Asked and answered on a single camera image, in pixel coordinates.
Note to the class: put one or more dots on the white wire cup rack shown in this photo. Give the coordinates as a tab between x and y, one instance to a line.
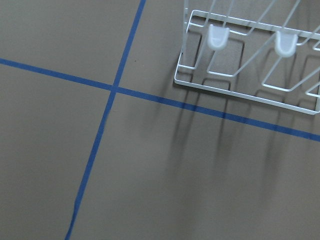
219	27

